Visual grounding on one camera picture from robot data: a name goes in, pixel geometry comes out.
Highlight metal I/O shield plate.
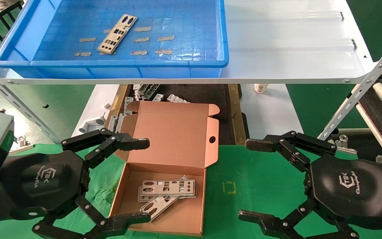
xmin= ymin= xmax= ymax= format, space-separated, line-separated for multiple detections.
xmin=140 ymin=175 xmax=190 ymax=222
xmin=97 ymin=14 xmax=138 ymax=55
xmin=138 ymin=180 xmax=197 ymax=202

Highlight black conveyor with brass rails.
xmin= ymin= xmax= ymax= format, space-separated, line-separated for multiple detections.
xmin=105 ymin=84 xmax=249 ymax=146

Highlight white plastic pipe fitting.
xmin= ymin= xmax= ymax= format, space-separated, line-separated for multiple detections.
xmin=78 ymin=113 xmax=107 ymax=134

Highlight blue plastic tray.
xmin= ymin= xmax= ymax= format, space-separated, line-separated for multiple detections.
xmin=0 ymin=0 xmax=229 ymax=79

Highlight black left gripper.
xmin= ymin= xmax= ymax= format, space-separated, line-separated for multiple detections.
xmin=0 ymin=128 xmax=152 ymax=239

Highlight white metal shelf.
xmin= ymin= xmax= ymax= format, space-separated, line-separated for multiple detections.
xmin=0 ymin=0 xmax=375 ymax=85

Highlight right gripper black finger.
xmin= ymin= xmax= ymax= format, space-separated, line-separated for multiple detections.
xmin=245 ymin=130 xmax=337 ymax=172

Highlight silver binder clip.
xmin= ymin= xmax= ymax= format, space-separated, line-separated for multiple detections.
xmin=331 ymin=134 xmax=358 ymax=155

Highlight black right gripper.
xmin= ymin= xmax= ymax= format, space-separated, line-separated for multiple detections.
xmin=238 ymin=158 xmax=382 ymax=239

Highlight black side conveyor belt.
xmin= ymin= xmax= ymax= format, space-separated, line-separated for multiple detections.
xmin=330 ymin=83 xmax=382 ymax=163

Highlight open brown cardboard box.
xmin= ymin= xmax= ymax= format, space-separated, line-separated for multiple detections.
xmin=107 ymin=101 xmax=220 ymax=237

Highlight slotted metal shelf strut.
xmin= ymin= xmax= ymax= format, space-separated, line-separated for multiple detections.
xmin=0 ymin=66 xmax=61 ymax=144
xmin=318 ymin=31 xmax=382 ymax=140

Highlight green table mat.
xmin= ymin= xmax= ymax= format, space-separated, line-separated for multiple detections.
xmin=0 ymin=143 xmax=382 ymax=239

